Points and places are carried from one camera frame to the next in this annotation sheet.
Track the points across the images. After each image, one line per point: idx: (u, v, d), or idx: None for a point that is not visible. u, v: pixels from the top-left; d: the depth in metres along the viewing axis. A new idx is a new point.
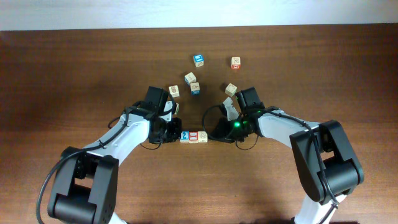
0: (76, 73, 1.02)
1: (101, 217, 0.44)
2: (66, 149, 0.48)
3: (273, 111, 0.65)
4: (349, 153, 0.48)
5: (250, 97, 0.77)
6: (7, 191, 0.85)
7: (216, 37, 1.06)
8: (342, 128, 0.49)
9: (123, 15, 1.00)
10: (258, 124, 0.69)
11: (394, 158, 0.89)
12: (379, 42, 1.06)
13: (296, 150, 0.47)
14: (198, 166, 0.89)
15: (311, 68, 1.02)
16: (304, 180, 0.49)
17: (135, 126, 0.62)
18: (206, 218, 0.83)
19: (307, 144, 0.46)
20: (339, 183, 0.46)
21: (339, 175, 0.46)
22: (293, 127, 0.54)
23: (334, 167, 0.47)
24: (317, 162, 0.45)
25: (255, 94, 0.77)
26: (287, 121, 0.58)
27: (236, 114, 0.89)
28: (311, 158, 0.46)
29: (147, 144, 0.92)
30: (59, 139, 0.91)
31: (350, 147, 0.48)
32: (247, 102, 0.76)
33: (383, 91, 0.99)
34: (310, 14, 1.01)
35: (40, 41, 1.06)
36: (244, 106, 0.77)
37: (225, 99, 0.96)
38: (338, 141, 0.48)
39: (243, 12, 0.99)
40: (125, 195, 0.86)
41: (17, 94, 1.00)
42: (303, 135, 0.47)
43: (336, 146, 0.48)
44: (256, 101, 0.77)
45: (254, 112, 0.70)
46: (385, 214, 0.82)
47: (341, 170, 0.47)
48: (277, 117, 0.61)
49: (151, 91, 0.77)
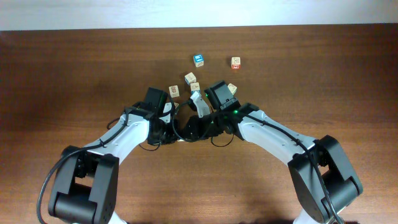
0: (75, 72, 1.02)
1: (101, 215, 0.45)
2: (66, 148, 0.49)
3: (252, 112, 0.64)
4: (348, 170, 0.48)
5: (221, 94, 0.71)
6: (7, 191, 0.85)
7: (216, 37, 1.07)
8: (339, 144, 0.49)
9: (123, 15, 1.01)
10: (238, 129, 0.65)
11: (393, 157, 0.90)
12: (379, 41, 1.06)
13: (298, 178, 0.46)
14: (198, 166, 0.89)
15: (310, 68, 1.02)
16: (307, 205, 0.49)
17: (135, 126, 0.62)
18: (206, 218, 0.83)
19: (308, 171, 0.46)
20: (341, 202, 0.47)
21: (341, 195, 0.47)
22: (286, 145, 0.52)
23: (334, 186, 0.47)
24: (320, 188, 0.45)
25: (226, 89, 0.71)
26: (275, 132, 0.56)
27: (206, 108, 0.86)
28: (314, 184, 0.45)
29: (147, 145, 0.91)
30: (59, 140, 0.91)
31: (349, 163, 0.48)
32: (221, 101, 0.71)
33: (383, 90, 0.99)
34: (308, 14, 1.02)
35: (39, 40, 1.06)
36: (217, 104, 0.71)
37: (194, 93, 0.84)
38: (337, 160, 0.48)
39: (243, 12, 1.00)
40: (125, 195, 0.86)
41: (15, 94, 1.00)
42: (303, 162, 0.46)
43: (335, 163, 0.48)
44: (229, 98, 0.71)
45: (230, 112, 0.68)
46: (385, 214, 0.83)
47: (341, 188, 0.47)
48: (261, 124, 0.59)
49: (150, 93, 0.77)
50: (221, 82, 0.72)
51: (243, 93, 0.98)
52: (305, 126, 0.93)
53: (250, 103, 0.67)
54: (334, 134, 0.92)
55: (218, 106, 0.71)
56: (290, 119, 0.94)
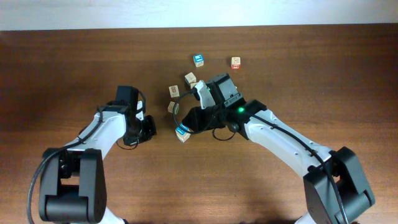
0: (74, 72, 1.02)
1: (94, 208, 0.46)
2: (46, 151, 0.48)
3: (259, 112, 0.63)
4: (364, 183, 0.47)
5: (225, 88, 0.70)
6: (6, 191, 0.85)
7: (217, 37, 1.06)
8: (356, 157, 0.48)
9: (123, 15, 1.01)
10: (244, 128, 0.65)
11: (393, 157, 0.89)
12: (379, 41, 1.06)
13: (313, 192, 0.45)
14: (198, 166, 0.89)
15: (310, 68, 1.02)
16: (318, 216, 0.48)
17: (111, 121, 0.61)
18: (206, 218, 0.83)
19: (325, 186, 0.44)
20: (354, 214, 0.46)
21: (354, 208, 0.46)
22: (299, 153, 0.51)
23: (348, 197, 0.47)
24: (335, 202, 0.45)
25: (230, 84, 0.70)
26: (286, 137, 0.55)
27: (210, 98, 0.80)
28: (331, 198, 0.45)
29: (146, 145, 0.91)
30: (58, 140, 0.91)
31: (364, 177, 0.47)
32: (224, 96, 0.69)
33: (384, 90, 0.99)
34: (308, 13, 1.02)
35: (38, 40, 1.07)
36: (221, 99, 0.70)
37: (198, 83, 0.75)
38: (353, 173, 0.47)
39: (243, 12, 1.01)
40: (125, 195, 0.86)
41: (14, 94, 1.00)
42: (319, 177, 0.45)
43: (351, 177, 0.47)
44: (233, 93, 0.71)
45: (236, 111, 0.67)
46: (385, 214, 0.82)
47: (354, 201, 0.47)
48: (270, 127, 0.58)
49: (120, 90, 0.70)
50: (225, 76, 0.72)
51: (243, 93, 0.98)
52: (305, 126, 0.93)
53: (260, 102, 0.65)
54: (334, 134, 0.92)
55: (221, 102, 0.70)
56: (290, 118, 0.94)
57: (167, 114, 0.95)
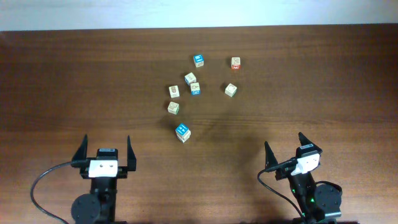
0: (74, 72, 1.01)
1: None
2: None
3: (327, 188, 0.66)
4: (298, 181, 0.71)
5: (327, 196, 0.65)
6: (4, 191, 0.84)
7: (217, 37, 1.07)
8: (328, 193, 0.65)
9: (123, 16, 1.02)
10: (303, 188, 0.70)
11: (392, 158, 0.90)
12: (379, 42, 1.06)
13: (309, 210, 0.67)
14: (198, 166, 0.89)
15: (309, 68, 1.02)
16: (293, 191, 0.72)
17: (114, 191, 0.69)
18: (206, 219, 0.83)
19: (306, 205, 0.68)
20: (293, 186, 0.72)
21: (293, 186, 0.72)
22: (326, 205, 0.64)
23: (300, 192, 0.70)
24: (303, 205, 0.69)
25: (329, 198, 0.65)
26: (326, 194, 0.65)
27: (295, 168, 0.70)
28: (301, 200, 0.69)
29: (147, 145, 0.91)
30: (58, 140, 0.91)
31: (301, 185, 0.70)
32: (324, 201, 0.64)
33: (383, 91, 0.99)
34: (308, 14, 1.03)
35: (38, 40, 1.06)
36: (319, 188, 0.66)
37: (301, 159, 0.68)
38: (301, 185, 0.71)
39: (242, 13, 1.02)
40: (125, 195, 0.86)
41: (12, 94, 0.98)
42: (314, 213, 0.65)
43: (299, 185, 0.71)
44: (326, 203, 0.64)
45: (313, 185, 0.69)
46: (384, 214, 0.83)
47: (295, 185, 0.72)
48: (310, 183, 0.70)
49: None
50: (304, 163, 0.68)
51: (243, 94, 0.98)
52: (305, 126, 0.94)
53: (317, 149, 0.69)
54: (334, 134, 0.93)
55: (318, 191, 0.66)
56: (290, 118, 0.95)
57: (167, 114, 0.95)
